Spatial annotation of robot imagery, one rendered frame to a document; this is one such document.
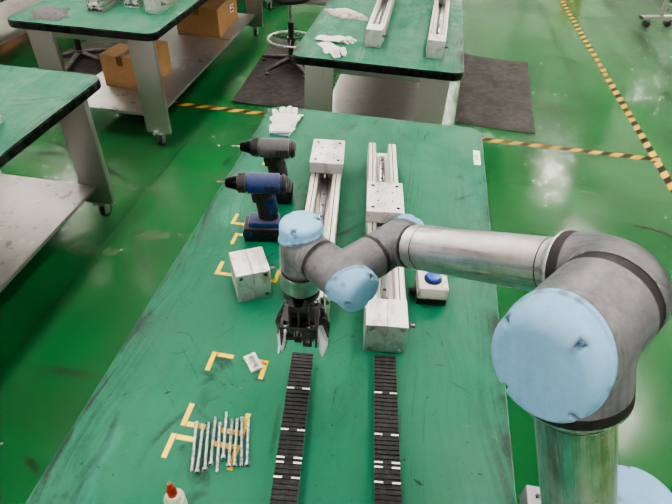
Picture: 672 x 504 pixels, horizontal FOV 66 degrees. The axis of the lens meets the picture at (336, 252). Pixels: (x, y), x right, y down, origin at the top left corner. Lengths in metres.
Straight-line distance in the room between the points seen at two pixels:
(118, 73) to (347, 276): 3.43
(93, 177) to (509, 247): 2.54
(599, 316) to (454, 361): 0.81
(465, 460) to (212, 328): 0.67
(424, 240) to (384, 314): 0.46
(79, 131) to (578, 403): 2.63
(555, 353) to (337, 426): 0.72
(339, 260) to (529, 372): 0.38
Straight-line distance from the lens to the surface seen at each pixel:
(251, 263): 1.37
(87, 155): 2.94
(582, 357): 0.51
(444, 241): 0.79
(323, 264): 0.82
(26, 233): 2.81
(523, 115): 4.45
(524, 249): 0.71
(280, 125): 2.18
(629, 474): 0.94
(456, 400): 1.25
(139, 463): 1.18
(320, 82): 3.06
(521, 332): 0.53
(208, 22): 4.97
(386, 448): 1.11
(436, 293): 1.39
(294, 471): 1.08
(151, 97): 3.59
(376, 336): 1.25
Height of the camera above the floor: 1.78
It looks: 41 degrees down
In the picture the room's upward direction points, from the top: 3 degrees clockwise
